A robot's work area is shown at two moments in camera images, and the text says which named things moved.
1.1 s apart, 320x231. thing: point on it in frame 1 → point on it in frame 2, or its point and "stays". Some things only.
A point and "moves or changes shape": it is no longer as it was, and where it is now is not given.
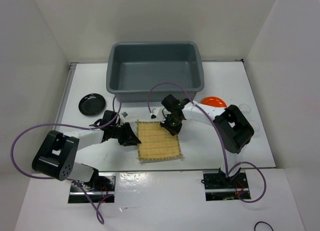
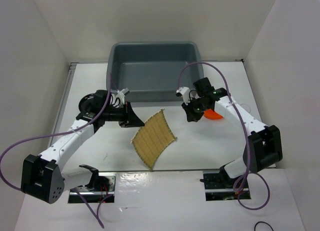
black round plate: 92,104 stays
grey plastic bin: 146,71 stays
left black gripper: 129,138 → 129,118
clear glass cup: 244,108 stays
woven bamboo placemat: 156,142 moves or changes shape
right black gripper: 173,131 → 191,116
